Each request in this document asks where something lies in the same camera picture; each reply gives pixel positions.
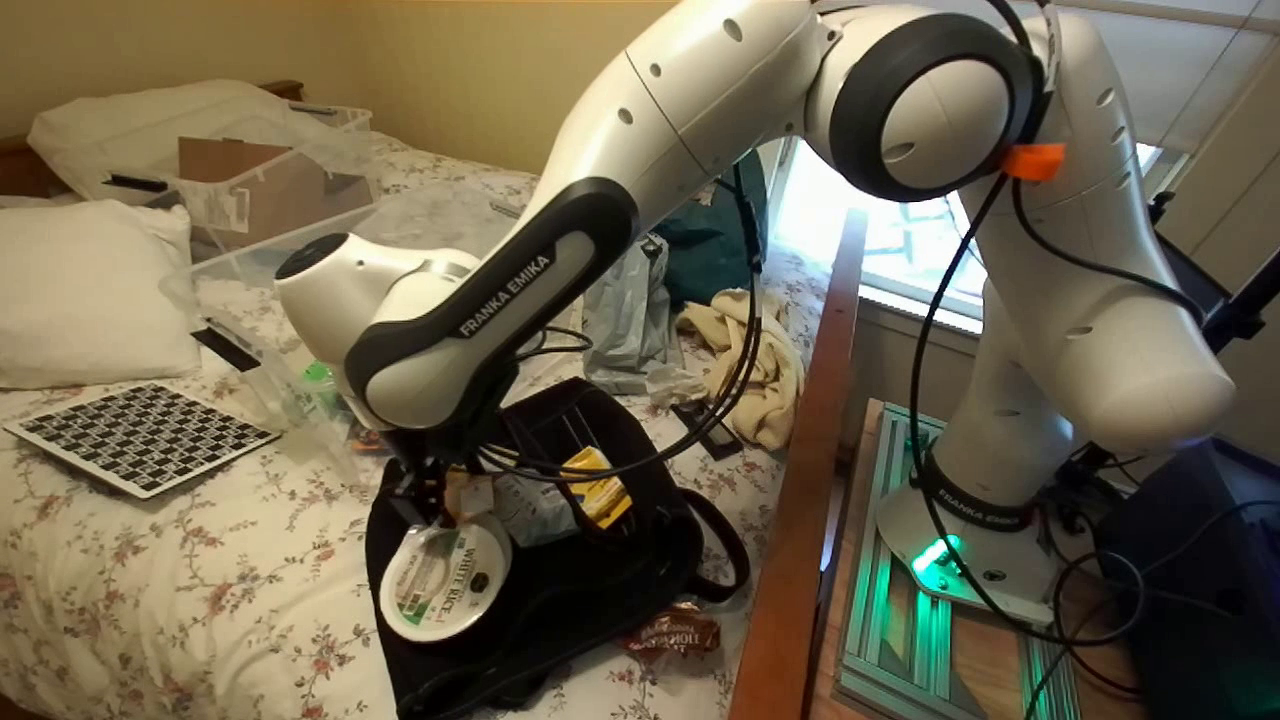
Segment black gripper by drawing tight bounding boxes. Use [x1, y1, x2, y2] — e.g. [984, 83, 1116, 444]
[386, 457, 467, 524]

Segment white and orange box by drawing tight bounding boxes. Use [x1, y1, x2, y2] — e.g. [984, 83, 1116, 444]
[445, 468, 495, 524]

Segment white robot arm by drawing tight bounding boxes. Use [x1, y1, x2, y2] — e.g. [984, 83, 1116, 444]
[274, 0, 1234, 623]

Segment clear plastic container front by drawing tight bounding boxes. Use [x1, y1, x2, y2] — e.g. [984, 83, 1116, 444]
[195, 190, 590, 448]

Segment round white green lid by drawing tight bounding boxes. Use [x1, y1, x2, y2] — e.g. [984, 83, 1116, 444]
[376, 521, 513, 643]

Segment grey patterned packet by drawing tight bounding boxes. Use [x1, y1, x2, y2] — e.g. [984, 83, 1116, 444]
[495, 477, 575, 547]

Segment black bag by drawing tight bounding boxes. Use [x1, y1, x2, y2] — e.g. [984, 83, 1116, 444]
[365, 380, 753, 720]

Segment black remote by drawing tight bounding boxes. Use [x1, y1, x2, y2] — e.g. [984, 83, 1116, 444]
[192, 329, 258, 372]

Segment grey plastic bag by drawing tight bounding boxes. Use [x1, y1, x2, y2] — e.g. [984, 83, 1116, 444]
[582, 238, 670, 396]

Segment checkered calibration board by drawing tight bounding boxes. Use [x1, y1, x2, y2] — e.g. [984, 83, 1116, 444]
[4, 385, 278, 500]

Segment black phone on bed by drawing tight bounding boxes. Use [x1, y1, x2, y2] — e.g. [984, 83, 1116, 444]
[677, 400, 741, 460]

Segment brown snack wrapper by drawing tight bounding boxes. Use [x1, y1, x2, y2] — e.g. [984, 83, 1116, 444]
[619, 603, 720, 663]

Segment cream towel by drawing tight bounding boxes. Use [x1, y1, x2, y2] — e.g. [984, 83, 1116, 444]
[677, 290, 805, 454]

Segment clear bin with cardboard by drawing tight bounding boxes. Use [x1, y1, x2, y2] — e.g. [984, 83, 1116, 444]
[28, 82, 372, 249]

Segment white pillow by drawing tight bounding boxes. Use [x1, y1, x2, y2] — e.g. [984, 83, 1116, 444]
[0, 200, 195, 390]

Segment teal cloth bag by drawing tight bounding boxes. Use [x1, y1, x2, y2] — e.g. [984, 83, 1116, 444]
[654, 152, 766, 303]

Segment wooden bed footboard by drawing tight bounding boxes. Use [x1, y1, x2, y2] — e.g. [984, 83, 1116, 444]
[729, 207, 864, 720]

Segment window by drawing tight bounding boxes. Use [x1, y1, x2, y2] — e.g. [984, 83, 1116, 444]
[772, 141, 984, 337]

